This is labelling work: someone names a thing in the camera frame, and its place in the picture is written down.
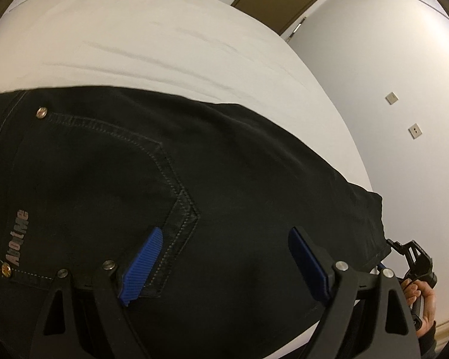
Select white wall fixture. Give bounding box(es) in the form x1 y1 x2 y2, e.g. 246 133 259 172
286 16 308 42

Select black pants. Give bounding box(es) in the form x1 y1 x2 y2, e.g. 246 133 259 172
0 86 384 359

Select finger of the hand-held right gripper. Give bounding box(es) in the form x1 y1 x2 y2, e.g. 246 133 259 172
385 237 408 256

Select person's right hand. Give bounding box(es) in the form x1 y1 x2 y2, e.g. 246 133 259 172
402 279 438 341

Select white bed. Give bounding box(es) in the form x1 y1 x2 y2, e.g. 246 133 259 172
0 0 375 210

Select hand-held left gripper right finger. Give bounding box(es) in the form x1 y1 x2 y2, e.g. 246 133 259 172
288 226 422 359

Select person's right forearm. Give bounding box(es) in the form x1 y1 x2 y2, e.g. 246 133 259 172
416 321 439 359

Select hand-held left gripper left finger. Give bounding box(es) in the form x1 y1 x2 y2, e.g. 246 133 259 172
32 226 164 359

